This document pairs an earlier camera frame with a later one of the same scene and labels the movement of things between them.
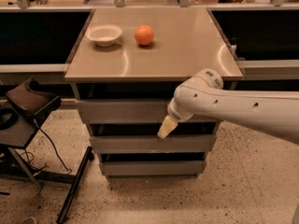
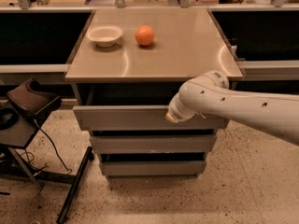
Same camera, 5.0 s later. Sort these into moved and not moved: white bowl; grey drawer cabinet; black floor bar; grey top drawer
Moved: grey top drawer
Not moved: black floor bar; grey drawer cabinet; white bowl
